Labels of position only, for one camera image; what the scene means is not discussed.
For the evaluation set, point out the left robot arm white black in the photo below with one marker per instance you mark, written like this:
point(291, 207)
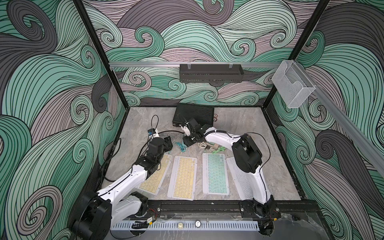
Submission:
point(83, 228)

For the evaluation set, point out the white keyboard far right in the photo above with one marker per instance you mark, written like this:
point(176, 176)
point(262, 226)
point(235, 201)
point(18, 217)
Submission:
point(241, 181)

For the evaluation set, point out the clear acrylic wall holder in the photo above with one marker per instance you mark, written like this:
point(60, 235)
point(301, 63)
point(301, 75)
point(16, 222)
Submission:
point(293, 83)

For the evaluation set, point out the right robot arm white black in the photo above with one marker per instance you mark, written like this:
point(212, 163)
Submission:
point(248, 159)

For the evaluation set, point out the white slotted cable duct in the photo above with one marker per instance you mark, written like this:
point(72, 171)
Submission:
point(193, 225)

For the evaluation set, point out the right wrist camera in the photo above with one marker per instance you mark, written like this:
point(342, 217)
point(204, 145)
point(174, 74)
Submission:
point(187, 128)

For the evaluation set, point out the green keyboard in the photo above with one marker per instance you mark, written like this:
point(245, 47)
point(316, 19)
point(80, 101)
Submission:
point(215, 174)

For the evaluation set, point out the yellow keyboard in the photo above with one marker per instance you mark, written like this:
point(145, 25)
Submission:
point(153, 184)
point(182, 184)

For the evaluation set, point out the aluminium wall rail right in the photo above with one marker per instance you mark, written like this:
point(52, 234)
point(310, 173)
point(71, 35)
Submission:
point(330, 95)

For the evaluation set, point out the black flat box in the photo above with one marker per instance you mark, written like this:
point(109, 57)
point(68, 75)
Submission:
point(204, 115)

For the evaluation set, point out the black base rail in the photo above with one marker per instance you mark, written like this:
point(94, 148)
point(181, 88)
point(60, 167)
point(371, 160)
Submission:
point(156, 208)

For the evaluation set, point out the black wall tray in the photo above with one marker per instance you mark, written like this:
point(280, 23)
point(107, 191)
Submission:
point(211, 74)

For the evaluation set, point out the aluminium wall rail back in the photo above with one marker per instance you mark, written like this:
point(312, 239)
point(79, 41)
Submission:
point(166, 64)

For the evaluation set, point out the aluminium wall rail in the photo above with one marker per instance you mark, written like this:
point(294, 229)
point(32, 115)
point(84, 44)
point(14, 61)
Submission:
point(166, 64)
point(330, 95)

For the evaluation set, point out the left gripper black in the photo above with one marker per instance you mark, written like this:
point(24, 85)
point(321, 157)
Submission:
point(166, 144)

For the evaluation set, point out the wooden power strip green plugs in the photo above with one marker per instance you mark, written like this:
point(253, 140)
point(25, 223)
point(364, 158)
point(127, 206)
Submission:
point(208, 146)

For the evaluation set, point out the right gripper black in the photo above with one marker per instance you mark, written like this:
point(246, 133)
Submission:
point(186, 141)

